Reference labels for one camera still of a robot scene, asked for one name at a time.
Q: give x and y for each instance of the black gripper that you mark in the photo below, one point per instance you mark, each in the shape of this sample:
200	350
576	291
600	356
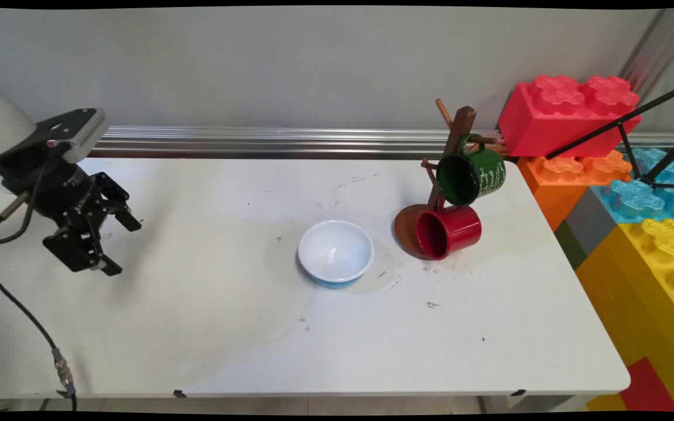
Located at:
59	187

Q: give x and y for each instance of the grey giant toy brick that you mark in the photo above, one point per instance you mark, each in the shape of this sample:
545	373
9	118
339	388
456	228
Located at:
588	225

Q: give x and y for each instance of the upright aluminium profile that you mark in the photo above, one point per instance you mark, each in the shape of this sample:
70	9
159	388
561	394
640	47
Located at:
659	47

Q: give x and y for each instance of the white bowl with blue outside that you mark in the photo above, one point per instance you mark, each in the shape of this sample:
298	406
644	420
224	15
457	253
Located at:
335	252

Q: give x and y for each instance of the green enamel mug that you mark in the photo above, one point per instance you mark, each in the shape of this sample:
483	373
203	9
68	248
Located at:
477	172

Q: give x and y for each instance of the red mug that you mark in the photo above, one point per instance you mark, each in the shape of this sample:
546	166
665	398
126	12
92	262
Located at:
451	231

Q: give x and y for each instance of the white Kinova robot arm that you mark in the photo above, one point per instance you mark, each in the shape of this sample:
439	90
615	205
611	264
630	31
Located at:
0	126

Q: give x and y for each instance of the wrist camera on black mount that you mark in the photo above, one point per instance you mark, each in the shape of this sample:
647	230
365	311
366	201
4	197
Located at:
79	131

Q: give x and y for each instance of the black tripod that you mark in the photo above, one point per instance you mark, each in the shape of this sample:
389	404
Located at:
623	123

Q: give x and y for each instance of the brown wooden mug tree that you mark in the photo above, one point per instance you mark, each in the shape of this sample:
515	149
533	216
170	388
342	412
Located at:
461	126

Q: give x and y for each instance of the yellow giant toy brick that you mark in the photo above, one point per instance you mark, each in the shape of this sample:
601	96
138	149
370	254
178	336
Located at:
641	292

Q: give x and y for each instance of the blue giant toy brick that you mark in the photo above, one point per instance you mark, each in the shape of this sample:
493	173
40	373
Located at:
641	199

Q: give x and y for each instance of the orange giant toy brick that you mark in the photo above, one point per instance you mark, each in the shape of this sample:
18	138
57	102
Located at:
559	181

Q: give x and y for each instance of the red giant toy brick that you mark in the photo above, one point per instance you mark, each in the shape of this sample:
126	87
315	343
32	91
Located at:
553	117

